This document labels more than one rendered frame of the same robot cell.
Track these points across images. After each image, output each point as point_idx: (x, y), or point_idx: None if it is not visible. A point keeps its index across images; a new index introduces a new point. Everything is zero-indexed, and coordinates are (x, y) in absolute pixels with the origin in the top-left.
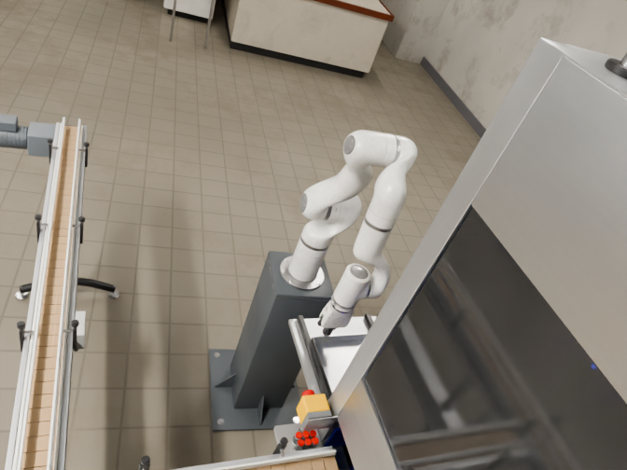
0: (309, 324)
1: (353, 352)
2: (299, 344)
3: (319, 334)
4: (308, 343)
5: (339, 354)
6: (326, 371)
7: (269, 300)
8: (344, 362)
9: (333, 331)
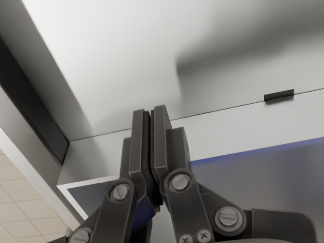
0: (40, 9)
1: (311, 159)
2: (18, 158)
3: (128, 83)
4: (53, 187)
5: (228, 176)
6: (155, 232)
7: None
8: (246, 198)
9: (236, 42)
